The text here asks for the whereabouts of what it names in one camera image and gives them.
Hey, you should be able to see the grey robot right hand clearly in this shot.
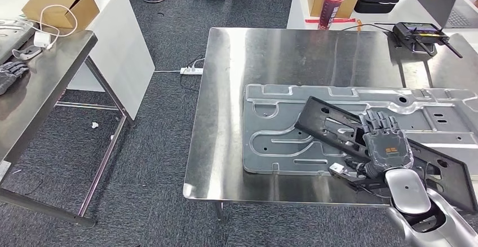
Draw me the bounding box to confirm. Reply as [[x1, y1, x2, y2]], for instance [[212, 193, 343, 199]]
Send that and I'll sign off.
[[356, 110, 414, 175]]

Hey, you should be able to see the black plastic panel part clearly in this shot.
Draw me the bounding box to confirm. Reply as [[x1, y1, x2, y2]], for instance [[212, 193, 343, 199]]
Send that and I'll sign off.
[[294, 95, 478, 213]]

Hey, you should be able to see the large steel workbench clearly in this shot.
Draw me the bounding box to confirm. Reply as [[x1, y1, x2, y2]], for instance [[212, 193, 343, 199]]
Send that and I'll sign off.
[[183, 27, 478, 220]]

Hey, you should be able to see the black remote controller with antennas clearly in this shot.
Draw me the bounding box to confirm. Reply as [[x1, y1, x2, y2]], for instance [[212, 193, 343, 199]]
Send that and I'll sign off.
[[392, 21, 464, 59]]

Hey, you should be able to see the grey stamped metal panel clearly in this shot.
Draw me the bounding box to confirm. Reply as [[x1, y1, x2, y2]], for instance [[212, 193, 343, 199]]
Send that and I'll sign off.
[[242, 83, 478, 180]]

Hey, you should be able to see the red strip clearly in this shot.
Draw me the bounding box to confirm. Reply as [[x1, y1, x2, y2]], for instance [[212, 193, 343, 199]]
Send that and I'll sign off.
[[304, 17, 356, 24]]

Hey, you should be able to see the red cylindrical can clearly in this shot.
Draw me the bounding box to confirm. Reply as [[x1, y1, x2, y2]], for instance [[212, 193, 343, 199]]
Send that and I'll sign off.
[[317, 0, 346, 30]]

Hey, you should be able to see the white panel table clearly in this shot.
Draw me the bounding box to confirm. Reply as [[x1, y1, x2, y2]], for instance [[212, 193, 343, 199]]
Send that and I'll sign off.
[[0, 0, 156, 121]]

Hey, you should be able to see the steel side table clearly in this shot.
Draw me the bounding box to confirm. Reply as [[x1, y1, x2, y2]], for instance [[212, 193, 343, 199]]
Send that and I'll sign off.
[[0, 20, 137, 228]]

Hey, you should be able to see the grey work glove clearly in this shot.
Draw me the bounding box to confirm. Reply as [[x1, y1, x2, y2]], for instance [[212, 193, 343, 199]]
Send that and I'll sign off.
[[0, 61, 30, 96]]

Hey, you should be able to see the grey flat device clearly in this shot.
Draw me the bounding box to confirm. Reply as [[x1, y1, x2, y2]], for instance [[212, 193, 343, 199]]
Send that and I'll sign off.
[[0, 19, 36, 65]]

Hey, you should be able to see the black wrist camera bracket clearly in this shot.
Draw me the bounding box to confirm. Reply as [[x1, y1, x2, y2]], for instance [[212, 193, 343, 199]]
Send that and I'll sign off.
[[328, 166, 391, 194]]

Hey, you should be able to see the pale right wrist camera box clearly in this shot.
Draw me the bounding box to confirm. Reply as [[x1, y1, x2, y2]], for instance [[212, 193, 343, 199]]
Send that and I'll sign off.
[[328, 162, 350, 175]]

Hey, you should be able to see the white charger with cable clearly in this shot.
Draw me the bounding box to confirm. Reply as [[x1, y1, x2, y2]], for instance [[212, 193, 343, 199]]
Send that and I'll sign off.
[[11, 4, 79, 61]]

